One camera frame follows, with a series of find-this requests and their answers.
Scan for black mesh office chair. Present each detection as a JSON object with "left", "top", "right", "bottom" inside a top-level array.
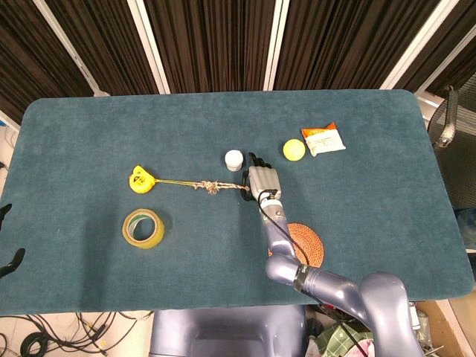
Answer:
[{"left": 426, "top": 72, "right": 476, "bottom": 209}]

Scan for clear packing tape roll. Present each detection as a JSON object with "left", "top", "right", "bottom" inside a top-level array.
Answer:
[{"left": 122, "top": 208, "right": 166, "bottom": 250}]

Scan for robot torso base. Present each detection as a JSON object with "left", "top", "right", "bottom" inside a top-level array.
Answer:
[{"left": 148, "top": 303, "right": 312, "bottom": 357}]

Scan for black floor cables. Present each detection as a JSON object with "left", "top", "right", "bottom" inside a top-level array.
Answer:
[{"left": 0, "top": 311, "right": 154, "bottom": 357}]

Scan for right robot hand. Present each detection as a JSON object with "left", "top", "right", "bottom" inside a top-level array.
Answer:
[{"left": 239, "top": 151, "right": 283, "bottom": 204}]

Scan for green checkered cloth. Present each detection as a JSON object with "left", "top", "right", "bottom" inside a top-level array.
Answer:
[{"left": 315, "top": 322, "right": 375, "bottom": 357}]

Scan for teal table mat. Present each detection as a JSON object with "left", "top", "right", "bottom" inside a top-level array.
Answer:
[{"left": 0, "top": 89, "right": 475, "bottom": 317}]

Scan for round woven rattan coaster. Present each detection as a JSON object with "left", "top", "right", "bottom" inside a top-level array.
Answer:
[{"left": 286, "top": 222, "right": 325, "bottom": 269}]

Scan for white plastic jar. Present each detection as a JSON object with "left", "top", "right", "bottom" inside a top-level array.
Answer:
[{"left": 224, "top": 149, "right": 245, "bottom": 173}]

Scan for yellow green ball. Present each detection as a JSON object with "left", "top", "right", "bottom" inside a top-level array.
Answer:
[{"left": 283, "top": 138, "right": 306, "bottom": 161}]

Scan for white orange snack packet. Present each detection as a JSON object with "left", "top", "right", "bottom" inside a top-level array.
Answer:
[{"left": 300, "top": 122, "right": 347, "bottom": 158}]

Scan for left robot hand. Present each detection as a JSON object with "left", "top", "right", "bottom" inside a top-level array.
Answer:
[{"left": 0, "top": 202, "right": 26, "bottom": 278}]

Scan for cardboard box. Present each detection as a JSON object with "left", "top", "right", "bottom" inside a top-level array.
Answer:
[{"left": 416, "top": 299, "right": 476, "bottom": 357}]

